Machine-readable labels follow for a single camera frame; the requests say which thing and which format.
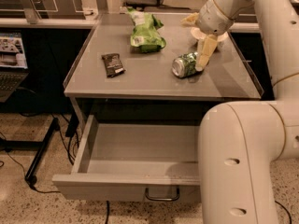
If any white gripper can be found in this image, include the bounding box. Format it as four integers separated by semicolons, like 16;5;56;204
181;0;234;72

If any green soda can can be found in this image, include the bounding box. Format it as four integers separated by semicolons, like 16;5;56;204
172;51;202;78

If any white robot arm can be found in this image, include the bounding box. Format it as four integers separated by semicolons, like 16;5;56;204
193;0;299;224

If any grey open drawer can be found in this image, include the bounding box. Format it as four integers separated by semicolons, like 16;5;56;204
52;116;200;203

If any white paper bowl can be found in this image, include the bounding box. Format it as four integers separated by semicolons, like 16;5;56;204
191;27;228;44

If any right background desk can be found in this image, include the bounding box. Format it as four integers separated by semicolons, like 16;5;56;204
230;13;260;33

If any background desk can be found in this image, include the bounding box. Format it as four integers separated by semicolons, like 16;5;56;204
0;0;98;29
230;13;260;33

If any green chip bag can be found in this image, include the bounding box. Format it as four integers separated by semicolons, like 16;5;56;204
128;8;166;53

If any dark brown snack bar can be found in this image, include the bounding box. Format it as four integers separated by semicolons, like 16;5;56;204
102;53;125;77

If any grey cabinet table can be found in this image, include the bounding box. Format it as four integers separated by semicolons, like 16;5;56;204
64;13;263;122

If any left background desk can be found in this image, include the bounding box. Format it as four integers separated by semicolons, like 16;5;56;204
0;0;98;29

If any laptop computer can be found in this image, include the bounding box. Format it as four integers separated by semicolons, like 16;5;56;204
0;32;29;103

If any black desk leg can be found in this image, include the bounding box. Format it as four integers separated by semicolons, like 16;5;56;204
0;118;59;187

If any metal drawer handle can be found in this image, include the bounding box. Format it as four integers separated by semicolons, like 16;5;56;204
145;188;180;202

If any black floor cable right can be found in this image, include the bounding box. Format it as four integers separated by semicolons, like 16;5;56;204
275;200;293;224

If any black floor cable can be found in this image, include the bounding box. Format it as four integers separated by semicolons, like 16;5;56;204
0;112;110;224
275;200;293;224

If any black floor cable left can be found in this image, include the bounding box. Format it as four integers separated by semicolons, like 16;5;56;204
0;112;110;224

